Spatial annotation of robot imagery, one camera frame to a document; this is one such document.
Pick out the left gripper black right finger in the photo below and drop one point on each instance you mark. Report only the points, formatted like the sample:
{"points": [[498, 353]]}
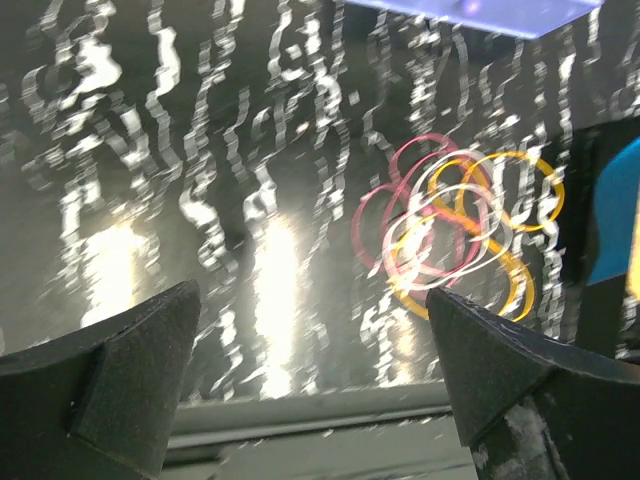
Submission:
{"points": [[530, 407]]}

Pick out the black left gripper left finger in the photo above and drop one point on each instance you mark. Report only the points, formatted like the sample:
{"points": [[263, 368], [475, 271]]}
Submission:
{"points": [[99, 403]]}

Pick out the blue plastic bin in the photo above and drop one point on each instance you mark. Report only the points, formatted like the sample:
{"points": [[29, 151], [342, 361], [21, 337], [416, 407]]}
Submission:
{"points": [[615, 204]]}

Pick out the lavender plastic tray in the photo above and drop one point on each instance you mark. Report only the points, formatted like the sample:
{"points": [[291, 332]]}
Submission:
{"points": [[524, 19]]}

